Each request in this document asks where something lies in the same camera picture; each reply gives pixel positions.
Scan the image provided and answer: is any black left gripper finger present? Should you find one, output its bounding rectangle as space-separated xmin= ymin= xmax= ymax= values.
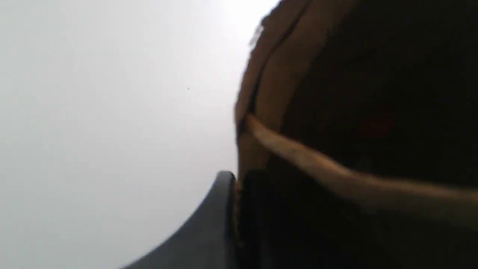
xmin=127 ymin=171 xmax=239 ymax=269

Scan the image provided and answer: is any brown paper bag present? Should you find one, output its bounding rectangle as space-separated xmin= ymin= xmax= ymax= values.
xmin=233 ymin=0 xmax=477 ymax=269

